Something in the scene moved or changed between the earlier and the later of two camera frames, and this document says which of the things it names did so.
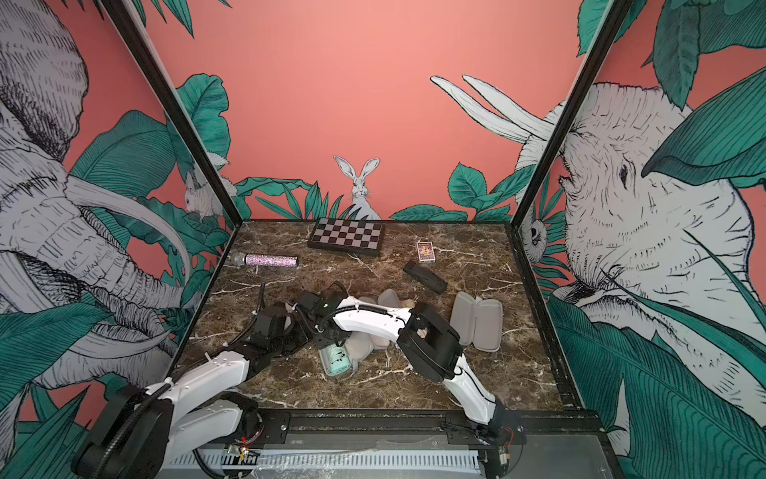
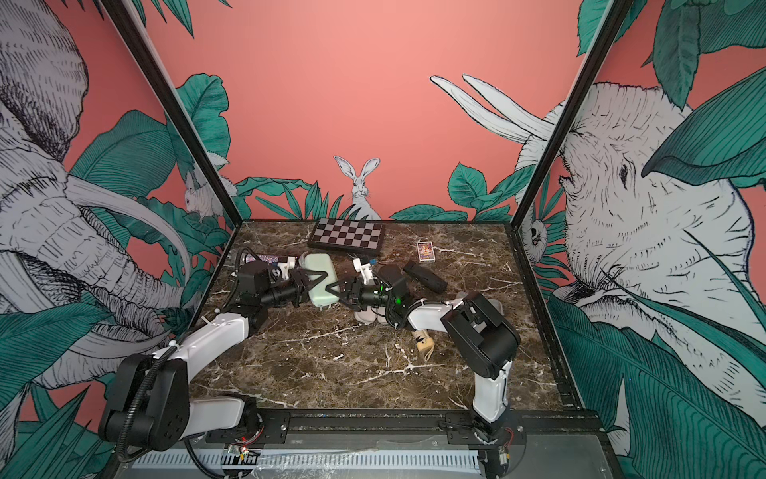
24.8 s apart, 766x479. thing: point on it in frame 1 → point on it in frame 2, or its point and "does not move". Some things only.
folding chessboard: [360, 237] does not move
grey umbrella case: [357, 345] → [321, 262]
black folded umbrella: [426, 275] does not move
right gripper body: [321, 339] → [376, 296]
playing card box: [426, 251] does not move
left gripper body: [292, 339] → [285, 291]
